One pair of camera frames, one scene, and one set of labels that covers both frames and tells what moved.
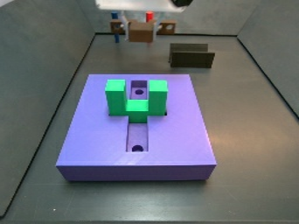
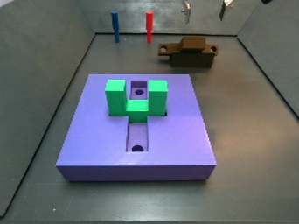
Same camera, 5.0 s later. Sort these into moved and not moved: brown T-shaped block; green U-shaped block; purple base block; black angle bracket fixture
Moved: brown T-shaped block
Not moved: purple base block; green U-shaped block; black angle bracket fixture
